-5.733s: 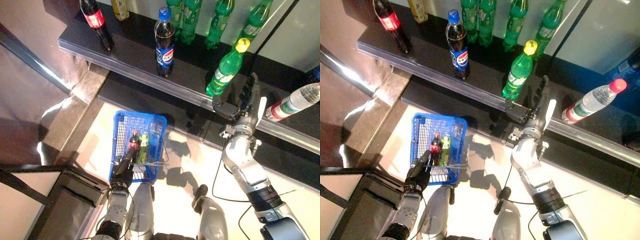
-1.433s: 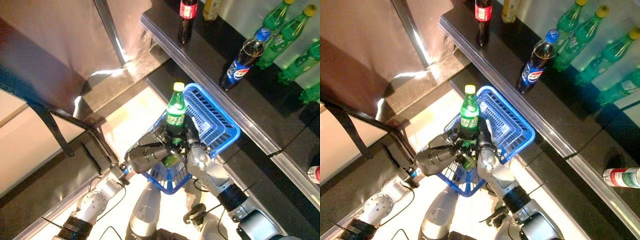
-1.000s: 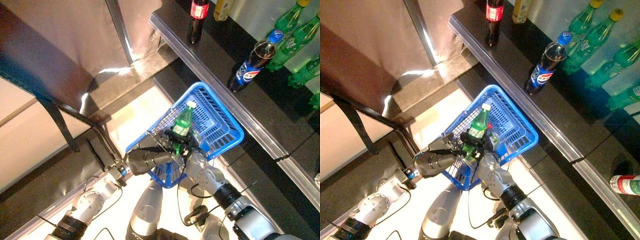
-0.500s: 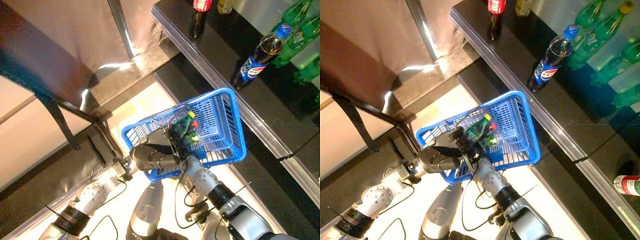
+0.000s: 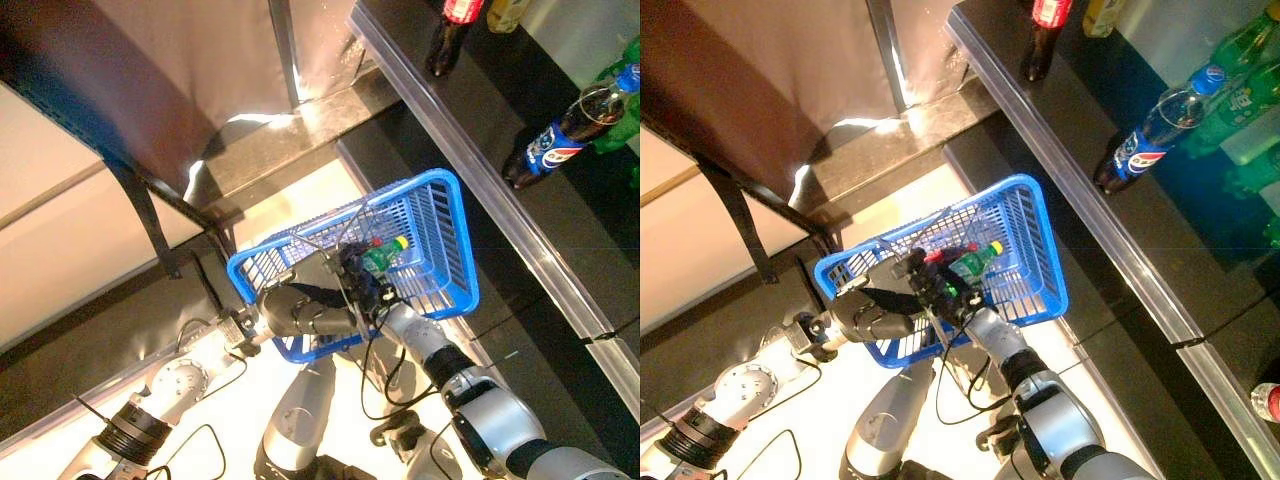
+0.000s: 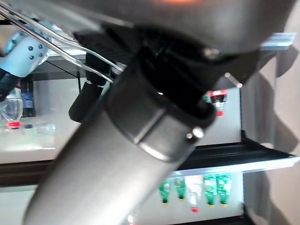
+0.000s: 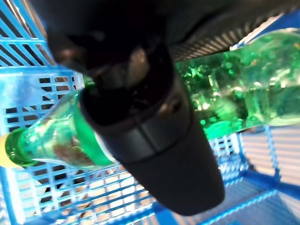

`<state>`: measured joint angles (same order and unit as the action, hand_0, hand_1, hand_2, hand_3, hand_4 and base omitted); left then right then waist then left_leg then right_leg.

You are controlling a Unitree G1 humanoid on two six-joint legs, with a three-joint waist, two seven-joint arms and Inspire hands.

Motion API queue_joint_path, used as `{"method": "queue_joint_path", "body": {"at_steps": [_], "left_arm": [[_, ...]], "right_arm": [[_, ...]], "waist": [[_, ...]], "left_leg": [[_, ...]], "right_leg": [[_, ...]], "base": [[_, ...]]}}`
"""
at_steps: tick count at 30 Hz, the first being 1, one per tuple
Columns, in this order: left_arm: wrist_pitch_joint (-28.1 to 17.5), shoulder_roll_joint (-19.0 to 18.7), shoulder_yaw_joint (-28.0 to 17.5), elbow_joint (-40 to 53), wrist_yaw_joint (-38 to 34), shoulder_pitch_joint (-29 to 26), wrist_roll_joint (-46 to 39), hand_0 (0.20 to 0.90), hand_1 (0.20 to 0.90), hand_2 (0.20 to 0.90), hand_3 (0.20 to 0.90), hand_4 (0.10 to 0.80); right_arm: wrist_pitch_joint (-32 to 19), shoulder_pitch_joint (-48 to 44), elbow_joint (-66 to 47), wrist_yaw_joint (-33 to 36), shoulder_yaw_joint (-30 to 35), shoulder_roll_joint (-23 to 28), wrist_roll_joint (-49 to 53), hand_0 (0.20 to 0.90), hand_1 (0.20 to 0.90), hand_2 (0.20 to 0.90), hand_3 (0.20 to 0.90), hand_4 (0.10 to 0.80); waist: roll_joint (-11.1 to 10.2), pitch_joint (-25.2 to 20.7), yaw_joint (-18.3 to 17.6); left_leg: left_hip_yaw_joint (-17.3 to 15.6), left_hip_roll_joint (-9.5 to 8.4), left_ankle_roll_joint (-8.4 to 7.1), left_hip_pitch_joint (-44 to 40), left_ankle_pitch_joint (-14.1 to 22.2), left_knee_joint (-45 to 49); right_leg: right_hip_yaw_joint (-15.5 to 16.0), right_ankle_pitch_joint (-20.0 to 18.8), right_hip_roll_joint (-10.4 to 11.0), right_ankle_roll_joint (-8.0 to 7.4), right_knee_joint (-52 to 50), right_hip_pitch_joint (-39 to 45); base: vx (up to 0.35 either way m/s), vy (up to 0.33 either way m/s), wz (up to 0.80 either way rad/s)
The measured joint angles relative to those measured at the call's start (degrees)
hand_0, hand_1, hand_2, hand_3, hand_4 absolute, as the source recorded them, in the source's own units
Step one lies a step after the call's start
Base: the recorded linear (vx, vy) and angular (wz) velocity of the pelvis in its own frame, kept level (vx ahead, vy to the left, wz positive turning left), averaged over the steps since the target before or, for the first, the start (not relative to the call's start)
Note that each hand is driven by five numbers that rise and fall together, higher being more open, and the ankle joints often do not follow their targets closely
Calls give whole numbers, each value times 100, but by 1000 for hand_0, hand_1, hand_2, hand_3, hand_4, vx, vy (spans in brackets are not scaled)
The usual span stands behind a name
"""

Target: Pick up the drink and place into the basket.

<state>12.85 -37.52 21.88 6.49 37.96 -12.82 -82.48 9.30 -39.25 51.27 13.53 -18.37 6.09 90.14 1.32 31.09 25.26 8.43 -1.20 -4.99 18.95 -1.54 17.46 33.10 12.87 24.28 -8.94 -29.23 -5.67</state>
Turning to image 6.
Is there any water bottle red cap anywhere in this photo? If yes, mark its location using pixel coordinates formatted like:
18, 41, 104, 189
184, 175, 204, 213
1, 93, 24, 130

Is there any black metal shelf board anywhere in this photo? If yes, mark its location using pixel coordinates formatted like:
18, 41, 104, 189
0, 129, 300, 187

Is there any Pepsi bottle blue label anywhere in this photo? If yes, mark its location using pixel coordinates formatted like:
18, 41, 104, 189
20, 81, 36, 118

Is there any Coca-Cola bottle red label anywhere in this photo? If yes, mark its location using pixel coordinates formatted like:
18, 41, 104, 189
208, 90, 228, 118

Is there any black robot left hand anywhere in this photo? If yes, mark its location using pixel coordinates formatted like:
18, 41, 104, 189
23, 0, 296, 225

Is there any blue plastic shopping basket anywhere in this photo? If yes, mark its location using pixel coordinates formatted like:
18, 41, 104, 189
0, 0, 125, 83

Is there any green Sprite bottle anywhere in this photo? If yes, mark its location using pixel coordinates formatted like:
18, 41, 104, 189
174, 177, 186, 203
215, 174, 232, 207
202, 175, 218, 209
158, 180, 171, 206

